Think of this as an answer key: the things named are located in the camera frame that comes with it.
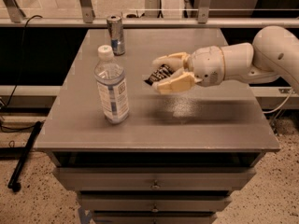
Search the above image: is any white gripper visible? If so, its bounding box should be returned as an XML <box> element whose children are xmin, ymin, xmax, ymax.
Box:
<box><xmin>151</xmin><ymin>46</ymin><xmax>225</xmax><ymax>94</ymax></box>

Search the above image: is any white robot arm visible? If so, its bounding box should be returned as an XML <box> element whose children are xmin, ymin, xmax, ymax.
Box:
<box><xmin>152</xmin><ymin>26</ymin><xmax>299</xmax><ymax>94</ymax></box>

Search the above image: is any clear plastic water bottle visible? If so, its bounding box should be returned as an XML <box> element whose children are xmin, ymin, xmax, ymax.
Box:
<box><xmin>94</xmin><ymin>45</ymin><xmax>129</xmax><ymax>124</ymax></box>

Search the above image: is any silver blue drink can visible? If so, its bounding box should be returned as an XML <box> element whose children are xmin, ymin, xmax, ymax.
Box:
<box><xmin>107</xmin><ymin>15</ymin><xmax>125</xmax><ymax>56</ymax></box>

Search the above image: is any grey metal drawer cabinet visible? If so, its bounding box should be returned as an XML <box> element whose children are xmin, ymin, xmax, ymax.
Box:
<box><xmin>36</xmin><ymin>29</ymin><xmax>279</xmax><ymax>224</ymax></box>

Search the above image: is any black rod on floor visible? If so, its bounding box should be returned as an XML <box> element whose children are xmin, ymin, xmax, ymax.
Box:
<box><xmin>7</xmin><ymin>121</ymin><xmax>42</xmax><ymax>192</ymax></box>

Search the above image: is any white cable at right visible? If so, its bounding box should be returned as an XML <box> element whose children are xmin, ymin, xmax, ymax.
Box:
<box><xmin>262</xmin><ymin>87</ymin><xmax>295</xmax><ymax>115</ymax></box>

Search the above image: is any black cable on floor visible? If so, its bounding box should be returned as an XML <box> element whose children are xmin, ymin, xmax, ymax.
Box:
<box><xmin>0</xmin><ymin>14</ymin><xmax>44</xmax><ymax>133</ymax></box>

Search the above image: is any metal window rail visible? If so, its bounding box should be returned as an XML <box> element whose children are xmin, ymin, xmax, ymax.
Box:
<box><xmin>1</xmin><ymin>0</ymin><xmax>299</xmax><ymax>28</ymax></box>

